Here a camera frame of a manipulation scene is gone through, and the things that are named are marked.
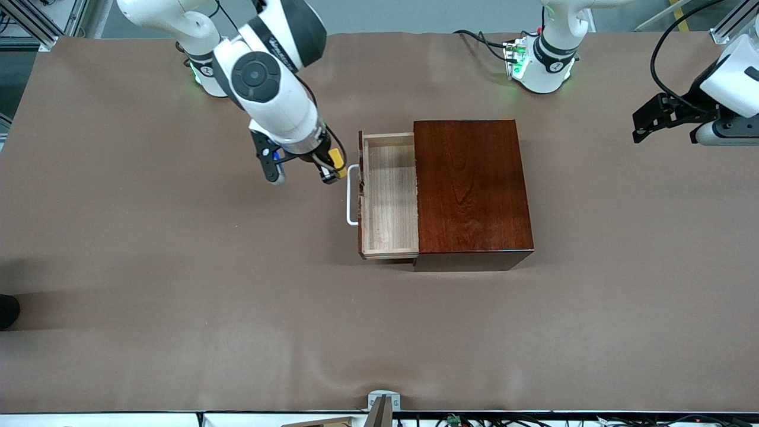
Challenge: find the wooden drawer with white handle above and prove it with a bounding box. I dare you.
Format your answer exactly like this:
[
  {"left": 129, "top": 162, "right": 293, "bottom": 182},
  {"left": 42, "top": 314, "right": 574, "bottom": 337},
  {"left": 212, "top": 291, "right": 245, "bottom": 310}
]
[{"left": 346, "top": 130, "right": 420, "bottom": 262}]

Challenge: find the dark brown wooden cabinet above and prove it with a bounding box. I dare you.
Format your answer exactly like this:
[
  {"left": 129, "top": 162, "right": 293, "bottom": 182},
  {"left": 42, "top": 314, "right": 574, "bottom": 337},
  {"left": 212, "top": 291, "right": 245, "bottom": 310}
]
[{"left": 413, "top": 119, "right": 535, "bottom": 272}]

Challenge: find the brown table cloth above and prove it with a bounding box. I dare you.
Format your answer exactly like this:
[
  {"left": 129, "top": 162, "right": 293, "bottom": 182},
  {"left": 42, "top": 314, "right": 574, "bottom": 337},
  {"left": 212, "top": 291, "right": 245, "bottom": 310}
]
[{"left": 0, "top": 31, "right": 759, "bottom": 414}]

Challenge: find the light wooden board piece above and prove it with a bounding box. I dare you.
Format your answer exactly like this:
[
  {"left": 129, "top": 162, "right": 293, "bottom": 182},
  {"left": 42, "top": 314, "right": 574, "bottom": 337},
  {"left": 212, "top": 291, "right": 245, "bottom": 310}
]
[{"left": 282, "top": 417, "right": 356, "bottom": 427}]

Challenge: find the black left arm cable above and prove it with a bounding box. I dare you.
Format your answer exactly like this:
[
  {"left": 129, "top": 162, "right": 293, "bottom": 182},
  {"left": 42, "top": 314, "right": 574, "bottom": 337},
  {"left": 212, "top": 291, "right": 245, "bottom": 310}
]
[{"left": 650, "top": 0, "right": 727, "bottom": 113}]

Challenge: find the aluminium frame profile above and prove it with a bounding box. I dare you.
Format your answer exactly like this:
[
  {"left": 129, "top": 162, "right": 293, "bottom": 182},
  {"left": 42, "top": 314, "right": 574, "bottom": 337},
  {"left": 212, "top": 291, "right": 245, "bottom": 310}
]
[
  {"left": 710, "top": 0, "right": 759, "bottom": 45},
  {"left": 0, "top": 0, "right": 90, "bottom": 51}
]

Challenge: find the black left base cable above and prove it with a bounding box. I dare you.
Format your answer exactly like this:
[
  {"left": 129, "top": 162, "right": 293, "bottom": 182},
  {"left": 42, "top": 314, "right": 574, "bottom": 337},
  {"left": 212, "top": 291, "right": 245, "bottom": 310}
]
[{"left": 454, "top": 30, "right": 516, "bottom": 63}]

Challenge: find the grey metal clamp bracket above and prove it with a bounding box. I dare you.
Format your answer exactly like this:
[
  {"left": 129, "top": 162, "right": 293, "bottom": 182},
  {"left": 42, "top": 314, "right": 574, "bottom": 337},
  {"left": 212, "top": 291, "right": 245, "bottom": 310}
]
[{"left": 368, "top": 390, "right": 401, "bottom": 427}]

